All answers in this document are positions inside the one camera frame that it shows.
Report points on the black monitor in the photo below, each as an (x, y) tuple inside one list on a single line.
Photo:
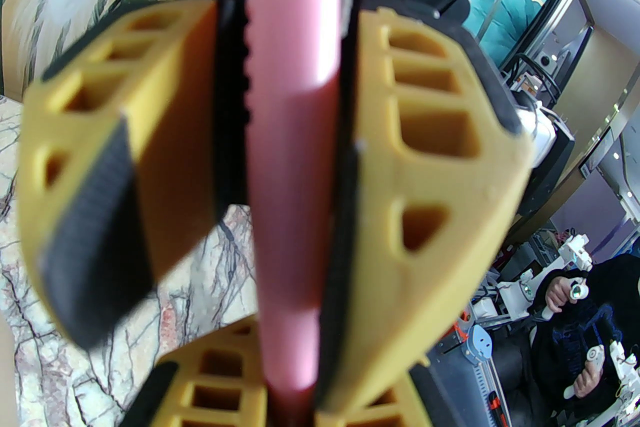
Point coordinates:
[(550, 174)]

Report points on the person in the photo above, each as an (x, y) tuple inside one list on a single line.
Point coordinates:
[(600, 295)]

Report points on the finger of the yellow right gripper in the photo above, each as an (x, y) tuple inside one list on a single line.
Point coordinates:
[(450, 174), (165, 139)]

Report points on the person's hand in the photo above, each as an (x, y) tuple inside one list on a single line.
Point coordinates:
[(590, 377), (557, 297)]

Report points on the aluminium frame bar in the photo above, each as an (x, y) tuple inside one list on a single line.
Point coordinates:
[(550, 9)]

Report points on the pink utility knife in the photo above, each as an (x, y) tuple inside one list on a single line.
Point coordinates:
[(295, 139)]

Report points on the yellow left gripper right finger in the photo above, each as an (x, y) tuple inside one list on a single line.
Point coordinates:
[(385, 410)]

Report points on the blue and white device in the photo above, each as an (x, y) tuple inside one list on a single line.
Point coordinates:
[(477, 345)]

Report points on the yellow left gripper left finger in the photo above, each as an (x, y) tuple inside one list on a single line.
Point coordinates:
[(210, 375)]

